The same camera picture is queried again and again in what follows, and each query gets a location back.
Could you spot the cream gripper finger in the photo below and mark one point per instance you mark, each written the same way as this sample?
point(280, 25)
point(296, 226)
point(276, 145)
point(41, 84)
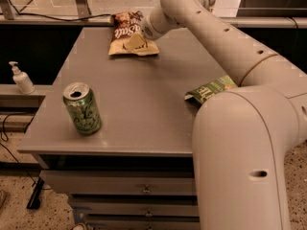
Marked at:
point(136, 42)

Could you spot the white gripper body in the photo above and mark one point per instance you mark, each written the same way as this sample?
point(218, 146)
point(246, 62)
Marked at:
point(151, 30)

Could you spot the brown chip bag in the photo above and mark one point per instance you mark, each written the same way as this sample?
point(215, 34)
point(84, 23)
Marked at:
point(126, 24)

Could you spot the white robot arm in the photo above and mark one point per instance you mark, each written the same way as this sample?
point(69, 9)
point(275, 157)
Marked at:
point(240, 136)

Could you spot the green soda can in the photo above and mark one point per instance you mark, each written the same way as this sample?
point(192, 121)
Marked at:
point(81, 105)

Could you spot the green chip bag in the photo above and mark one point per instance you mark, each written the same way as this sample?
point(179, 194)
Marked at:
point(206, 91)

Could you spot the white pump bottle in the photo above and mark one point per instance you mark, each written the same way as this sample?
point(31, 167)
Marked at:
point(21, 79)

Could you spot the grey drawer cabinet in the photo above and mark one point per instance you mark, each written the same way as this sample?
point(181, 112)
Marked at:
point(145, 137)

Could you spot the top drawer knob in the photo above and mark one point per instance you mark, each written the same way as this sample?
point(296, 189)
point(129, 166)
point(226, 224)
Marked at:
point(146, 190)

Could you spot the drawer knob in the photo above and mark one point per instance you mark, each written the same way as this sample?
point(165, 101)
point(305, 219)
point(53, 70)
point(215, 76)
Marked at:
point(148, 214)
point(146, 190)

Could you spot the black stand foot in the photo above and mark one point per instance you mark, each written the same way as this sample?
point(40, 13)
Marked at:
point(34, 201)

